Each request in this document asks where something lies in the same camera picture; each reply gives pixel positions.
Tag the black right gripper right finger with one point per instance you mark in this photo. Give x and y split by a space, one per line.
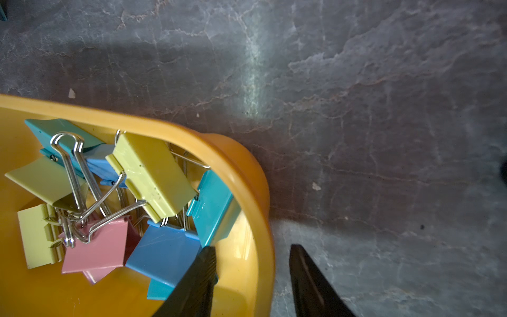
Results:
312 293

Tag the blue binder clip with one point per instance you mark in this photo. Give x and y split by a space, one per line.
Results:
164 253
87 154

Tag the yellow plastic tray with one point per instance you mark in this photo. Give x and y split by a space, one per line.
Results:
245 259

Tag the yellow binder clip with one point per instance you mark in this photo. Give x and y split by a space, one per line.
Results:
40 238
46 180
152 175

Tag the teal binder clip bottom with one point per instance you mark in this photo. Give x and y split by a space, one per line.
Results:
159 291

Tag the pink binder clip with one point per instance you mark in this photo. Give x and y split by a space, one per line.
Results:
102 246

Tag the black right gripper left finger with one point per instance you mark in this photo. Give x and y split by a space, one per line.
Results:
193 296

